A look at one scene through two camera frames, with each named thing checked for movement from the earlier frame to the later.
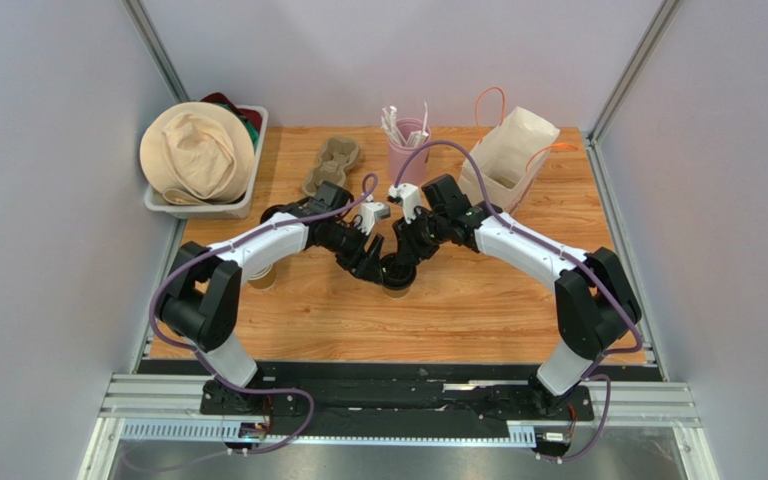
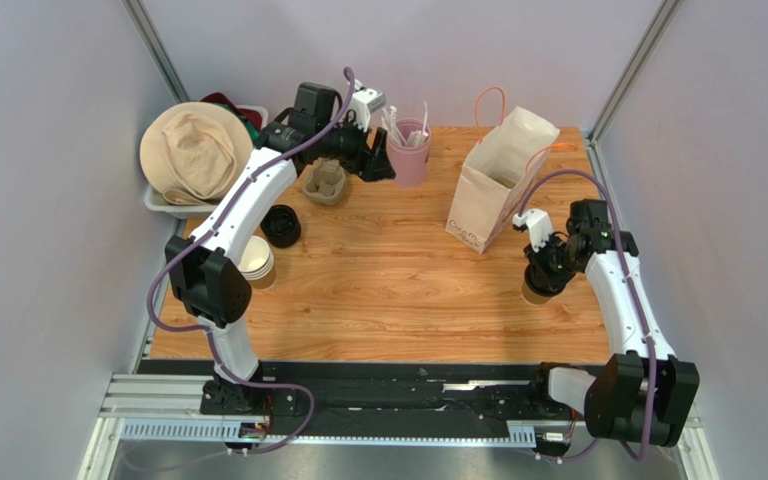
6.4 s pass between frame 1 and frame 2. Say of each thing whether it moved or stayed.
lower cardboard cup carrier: stayed
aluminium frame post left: stayed
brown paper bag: stayed
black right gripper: moved
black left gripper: moved
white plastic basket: stayed
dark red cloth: stayed
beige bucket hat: stayed
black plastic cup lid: moved
